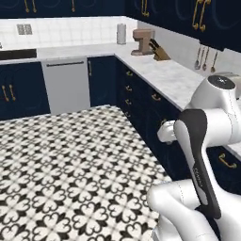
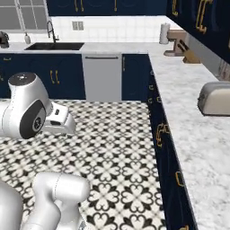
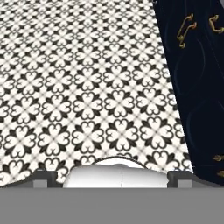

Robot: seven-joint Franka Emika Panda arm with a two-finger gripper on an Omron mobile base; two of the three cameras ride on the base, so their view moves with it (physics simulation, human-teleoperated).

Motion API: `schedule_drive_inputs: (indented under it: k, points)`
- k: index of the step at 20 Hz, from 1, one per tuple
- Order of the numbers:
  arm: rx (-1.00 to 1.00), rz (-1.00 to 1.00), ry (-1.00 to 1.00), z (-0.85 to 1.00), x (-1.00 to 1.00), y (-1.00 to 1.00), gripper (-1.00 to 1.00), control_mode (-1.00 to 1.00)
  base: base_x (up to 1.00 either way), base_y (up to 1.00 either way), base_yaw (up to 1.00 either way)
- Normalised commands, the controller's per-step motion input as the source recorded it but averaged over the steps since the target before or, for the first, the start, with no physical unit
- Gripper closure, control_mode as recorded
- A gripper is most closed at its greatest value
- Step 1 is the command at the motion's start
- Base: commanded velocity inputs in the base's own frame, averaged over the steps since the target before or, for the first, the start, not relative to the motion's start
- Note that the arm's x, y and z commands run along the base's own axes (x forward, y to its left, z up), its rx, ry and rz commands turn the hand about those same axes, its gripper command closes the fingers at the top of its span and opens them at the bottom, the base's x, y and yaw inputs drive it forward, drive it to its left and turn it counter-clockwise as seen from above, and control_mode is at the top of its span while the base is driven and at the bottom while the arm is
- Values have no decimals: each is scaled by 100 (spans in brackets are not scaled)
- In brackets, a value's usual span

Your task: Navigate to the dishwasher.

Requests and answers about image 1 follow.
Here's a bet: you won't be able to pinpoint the hanging brass spoon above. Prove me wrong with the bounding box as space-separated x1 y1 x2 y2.
209 50 219 74

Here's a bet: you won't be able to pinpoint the navy drawer and cupboard run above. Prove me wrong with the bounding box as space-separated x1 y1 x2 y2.
115 57 241 196

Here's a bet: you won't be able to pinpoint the brass drawer handle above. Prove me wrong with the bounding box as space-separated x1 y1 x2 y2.
151 92 162 103

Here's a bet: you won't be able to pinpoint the navy wall cupboards ring pattern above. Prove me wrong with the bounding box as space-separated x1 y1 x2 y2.
124 0 241 54

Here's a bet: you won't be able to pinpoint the navy base cupboards brass handles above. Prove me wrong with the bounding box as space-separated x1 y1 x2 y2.
0 61 52 122

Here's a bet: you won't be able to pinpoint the white dishwasher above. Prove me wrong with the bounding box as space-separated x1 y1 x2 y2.
40 56 91 116

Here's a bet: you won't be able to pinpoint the hanging metal ladle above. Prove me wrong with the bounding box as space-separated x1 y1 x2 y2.
193 44 202 71

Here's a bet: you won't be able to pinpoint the navy corner cupboard door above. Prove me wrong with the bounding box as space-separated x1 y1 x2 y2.
87 55 120 108

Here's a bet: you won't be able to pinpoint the grey wall socket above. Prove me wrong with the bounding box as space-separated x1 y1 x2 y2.
16 23 34 36

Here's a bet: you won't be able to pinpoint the wooden knife block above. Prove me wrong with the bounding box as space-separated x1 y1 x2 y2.
148 38 172 62

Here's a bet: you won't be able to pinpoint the hanging metal spoon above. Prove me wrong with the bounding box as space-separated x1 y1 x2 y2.
201 46 210 72

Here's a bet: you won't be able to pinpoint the dark dishwasher handle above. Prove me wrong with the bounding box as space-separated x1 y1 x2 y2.
45 60 86 68

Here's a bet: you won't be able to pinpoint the white paper towel roll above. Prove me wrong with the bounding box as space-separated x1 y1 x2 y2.
116 22 128 45

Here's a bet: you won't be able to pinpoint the black sink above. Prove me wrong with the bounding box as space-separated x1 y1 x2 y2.
0 48 39 61

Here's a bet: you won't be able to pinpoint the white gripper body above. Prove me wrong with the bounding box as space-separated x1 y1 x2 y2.
156 120 178 145

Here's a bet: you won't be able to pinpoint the brown coffee machine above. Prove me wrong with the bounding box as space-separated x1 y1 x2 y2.
130 27 156 57

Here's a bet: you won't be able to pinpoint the brass cupboard handle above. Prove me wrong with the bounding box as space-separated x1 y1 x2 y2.
217 153 238 169

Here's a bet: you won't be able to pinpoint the navy wall cupboards brass handles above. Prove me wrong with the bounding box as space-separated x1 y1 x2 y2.
0 0 127 20

